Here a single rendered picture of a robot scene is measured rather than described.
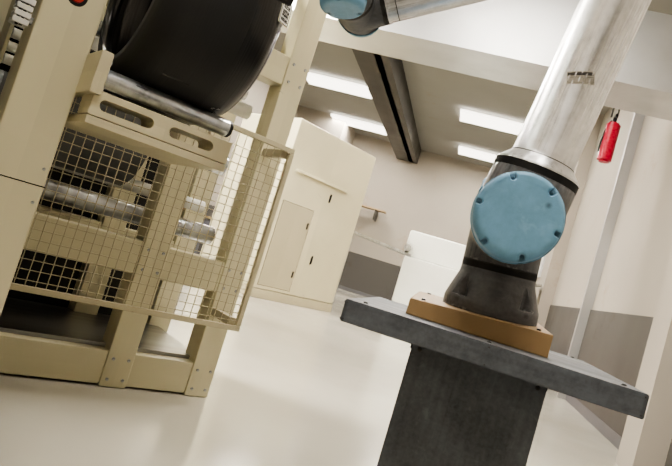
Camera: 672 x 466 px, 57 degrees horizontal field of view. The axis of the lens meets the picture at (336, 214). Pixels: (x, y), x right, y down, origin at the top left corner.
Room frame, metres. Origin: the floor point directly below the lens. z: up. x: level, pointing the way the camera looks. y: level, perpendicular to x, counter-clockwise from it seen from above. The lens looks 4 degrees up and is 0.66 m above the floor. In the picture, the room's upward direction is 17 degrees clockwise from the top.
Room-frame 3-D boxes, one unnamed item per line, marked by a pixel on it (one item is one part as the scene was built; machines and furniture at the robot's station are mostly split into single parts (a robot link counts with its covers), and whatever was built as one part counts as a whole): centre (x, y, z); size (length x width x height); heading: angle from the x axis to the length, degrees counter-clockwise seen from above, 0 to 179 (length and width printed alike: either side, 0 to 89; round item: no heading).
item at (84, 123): (1.62, 0.56, 0.80); 0.37 x 0.36 x 0.02; 37
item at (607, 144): (6.10, -2.39, 2.59); 0.19 x 0.15 x 0.49; 168
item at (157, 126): (1.51, 0.47, 0.83); 0.36 x 0.09 x 0.06; 127
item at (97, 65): (1.51, 0.70, 0.90); 0.40 x 0.03 x 0.10; 37
